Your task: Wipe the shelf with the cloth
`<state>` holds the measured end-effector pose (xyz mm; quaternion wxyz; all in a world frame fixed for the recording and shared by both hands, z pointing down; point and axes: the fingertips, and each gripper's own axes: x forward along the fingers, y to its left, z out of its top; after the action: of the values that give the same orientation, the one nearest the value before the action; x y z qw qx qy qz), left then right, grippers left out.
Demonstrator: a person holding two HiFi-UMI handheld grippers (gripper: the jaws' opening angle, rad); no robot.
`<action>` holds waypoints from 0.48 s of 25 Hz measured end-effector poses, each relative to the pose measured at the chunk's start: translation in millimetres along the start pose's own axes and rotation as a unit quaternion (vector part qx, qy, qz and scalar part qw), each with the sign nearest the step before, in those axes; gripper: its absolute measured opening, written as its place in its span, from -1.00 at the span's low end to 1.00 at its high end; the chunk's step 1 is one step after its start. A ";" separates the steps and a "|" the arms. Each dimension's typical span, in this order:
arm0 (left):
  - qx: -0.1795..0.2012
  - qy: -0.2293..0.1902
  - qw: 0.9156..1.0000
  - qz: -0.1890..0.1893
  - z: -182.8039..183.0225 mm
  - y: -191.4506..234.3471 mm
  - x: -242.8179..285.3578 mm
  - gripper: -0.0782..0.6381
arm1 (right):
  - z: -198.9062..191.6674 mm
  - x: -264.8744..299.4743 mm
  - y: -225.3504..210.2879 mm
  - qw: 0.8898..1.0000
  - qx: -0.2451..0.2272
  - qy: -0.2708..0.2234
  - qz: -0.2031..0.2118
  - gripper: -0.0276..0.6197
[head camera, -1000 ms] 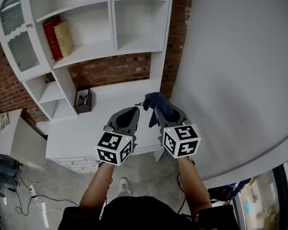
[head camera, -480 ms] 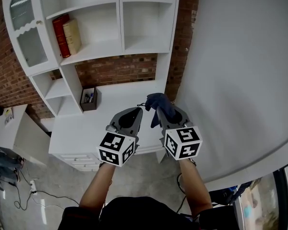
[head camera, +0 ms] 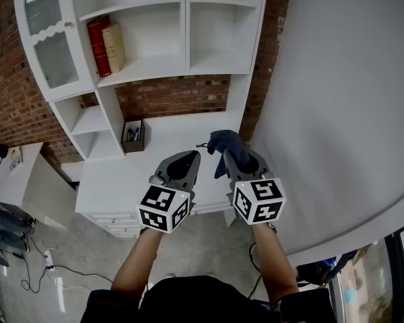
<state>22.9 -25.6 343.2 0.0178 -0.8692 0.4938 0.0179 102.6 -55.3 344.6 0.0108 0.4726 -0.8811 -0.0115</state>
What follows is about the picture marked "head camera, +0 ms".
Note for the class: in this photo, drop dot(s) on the red hardcover book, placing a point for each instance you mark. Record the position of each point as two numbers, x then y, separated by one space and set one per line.
98 45

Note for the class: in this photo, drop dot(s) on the white power strip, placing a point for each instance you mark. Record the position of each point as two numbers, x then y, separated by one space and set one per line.
48 259

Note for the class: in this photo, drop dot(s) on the blue denim fabric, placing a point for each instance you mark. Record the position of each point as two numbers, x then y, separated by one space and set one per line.
3 219

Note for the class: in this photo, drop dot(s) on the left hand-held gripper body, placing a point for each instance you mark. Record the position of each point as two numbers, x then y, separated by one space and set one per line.
180 172

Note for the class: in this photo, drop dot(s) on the white desk with drawers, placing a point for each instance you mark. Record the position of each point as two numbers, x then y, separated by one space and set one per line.
114 180

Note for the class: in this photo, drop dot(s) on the white shelf unit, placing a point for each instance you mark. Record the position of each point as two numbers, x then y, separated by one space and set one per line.
148 45

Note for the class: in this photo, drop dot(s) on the person's left forearm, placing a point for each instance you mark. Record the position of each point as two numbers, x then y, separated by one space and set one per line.
138 264

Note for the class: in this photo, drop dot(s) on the white side table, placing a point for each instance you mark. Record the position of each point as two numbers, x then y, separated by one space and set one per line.
37 187

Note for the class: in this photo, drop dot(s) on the beige hardcover book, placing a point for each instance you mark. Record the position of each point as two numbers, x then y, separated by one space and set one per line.
114 47

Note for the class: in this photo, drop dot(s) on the black bag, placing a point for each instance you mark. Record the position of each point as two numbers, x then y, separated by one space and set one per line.
314 269

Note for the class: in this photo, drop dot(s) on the dark brown pen holder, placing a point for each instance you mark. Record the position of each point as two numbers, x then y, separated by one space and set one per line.
134 145

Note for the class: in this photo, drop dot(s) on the black window frame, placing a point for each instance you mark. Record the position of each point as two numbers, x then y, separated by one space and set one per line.
395 271

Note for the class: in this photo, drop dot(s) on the pens bundle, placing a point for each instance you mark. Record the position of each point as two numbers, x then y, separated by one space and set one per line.
134 134

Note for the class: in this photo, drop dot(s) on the small black device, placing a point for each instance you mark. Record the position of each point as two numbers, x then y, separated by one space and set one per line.
2 151

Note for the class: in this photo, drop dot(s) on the person's dark clothing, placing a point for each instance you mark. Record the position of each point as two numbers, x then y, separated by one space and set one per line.
202 301

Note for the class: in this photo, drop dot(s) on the dark blue cloth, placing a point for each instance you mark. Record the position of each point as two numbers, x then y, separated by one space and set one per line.
232 143

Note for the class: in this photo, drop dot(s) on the person's right forearm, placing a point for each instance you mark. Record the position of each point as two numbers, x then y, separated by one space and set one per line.
276 261

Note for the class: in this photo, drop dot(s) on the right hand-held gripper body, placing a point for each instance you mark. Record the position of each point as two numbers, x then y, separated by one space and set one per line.
259 197

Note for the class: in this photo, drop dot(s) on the yellow and white paper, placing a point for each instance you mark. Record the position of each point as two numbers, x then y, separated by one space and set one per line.
16 158

